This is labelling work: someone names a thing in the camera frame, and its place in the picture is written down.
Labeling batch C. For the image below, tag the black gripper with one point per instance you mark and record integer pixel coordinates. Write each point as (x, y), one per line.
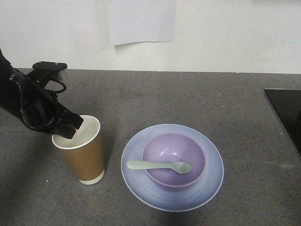
(36, 107)

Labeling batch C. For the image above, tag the brown paper coffee cup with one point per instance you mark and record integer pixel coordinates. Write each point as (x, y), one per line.
(84, 152)

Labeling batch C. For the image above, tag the purple plastic bowl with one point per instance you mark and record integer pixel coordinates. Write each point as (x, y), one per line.
(170, 147)

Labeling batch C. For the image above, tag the light green plastic spoon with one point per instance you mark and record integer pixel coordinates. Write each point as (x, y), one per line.
(177, 166)

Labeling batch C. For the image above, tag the light blue plate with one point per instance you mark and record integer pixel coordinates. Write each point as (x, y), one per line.
(167, 198)

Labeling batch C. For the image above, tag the white paper sheet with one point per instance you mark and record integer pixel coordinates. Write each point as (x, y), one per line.
(132, 21)

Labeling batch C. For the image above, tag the black glass gas cooktop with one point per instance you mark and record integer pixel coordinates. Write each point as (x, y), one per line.
(286, 104)

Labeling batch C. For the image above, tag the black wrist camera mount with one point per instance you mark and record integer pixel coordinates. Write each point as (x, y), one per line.
(43, 72)

